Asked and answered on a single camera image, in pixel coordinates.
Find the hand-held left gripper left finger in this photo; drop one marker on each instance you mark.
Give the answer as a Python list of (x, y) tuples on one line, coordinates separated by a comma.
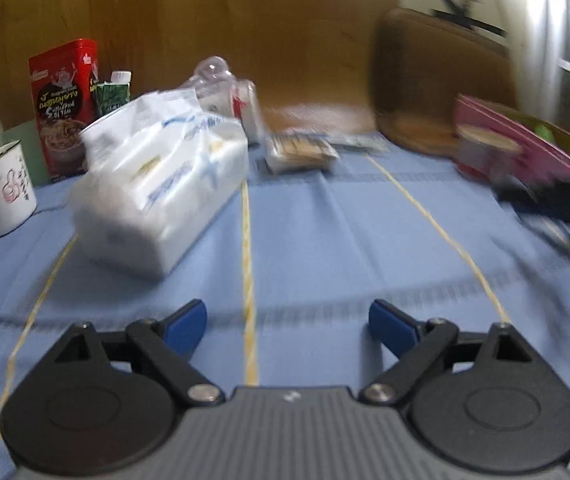
[(185, 322)]

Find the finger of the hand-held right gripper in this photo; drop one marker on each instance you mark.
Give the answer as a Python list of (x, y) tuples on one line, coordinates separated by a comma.
[(565, 200)]

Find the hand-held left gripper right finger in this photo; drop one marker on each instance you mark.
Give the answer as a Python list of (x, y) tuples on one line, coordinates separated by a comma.
[(390, 325)]

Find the pink cardboard box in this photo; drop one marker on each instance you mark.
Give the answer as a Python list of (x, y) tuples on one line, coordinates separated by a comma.
[(540, 155)]

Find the small round tub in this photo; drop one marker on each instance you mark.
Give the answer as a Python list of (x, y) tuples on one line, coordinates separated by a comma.
[(485, 152)]

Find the blue striped sheet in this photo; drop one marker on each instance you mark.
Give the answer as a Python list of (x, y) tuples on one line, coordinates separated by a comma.
[(315, 235)]

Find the white tissue pack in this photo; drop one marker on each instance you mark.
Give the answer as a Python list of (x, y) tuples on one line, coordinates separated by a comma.
[(160, 185)]

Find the brown woven seat cushion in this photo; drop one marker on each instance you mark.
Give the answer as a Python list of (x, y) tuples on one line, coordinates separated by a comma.
[(440, 85)]

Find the flat clear plastic packet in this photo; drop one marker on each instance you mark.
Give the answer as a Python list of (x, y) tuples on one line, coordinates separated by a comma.
[(360, 144)]

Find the pack of cotton swabs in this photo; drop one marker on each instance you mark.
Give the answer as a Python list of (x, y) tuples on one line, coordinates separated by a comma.
[(300, 152)]

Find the black tape strips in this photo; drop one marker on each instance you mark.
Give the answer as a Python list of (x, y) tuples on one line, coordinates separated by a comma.
[(465, 12)]

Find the white enamel mug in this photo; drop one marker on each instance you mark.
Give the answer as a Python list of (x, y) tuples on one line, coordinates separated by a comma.
[(7, 190)]

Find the white and red paper cup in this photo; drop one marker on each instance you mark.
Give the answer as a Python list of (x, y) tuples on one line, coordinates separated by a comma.
[(247, 107)]

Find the green flat board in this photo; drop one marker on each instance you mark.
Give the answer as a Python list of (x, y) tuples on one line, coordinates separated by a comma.
[(27, 155)]

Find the green carton with white cap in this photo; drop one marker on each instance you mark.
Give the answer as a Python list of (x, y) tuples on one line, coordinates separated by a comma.
[(112, 97)]

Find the red tin box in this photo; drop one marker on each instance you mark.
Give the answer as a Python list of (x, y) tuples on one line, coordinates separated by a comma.
[(62, 110)]

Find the clear plastic bag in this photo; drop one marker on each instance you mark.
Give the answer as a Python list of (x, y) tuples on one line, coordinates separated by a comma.
[(210, 72)]

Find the wooden panel board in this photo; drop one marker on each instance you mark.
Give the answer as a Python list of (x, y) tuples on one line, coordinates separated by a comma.
[(215, 20)]

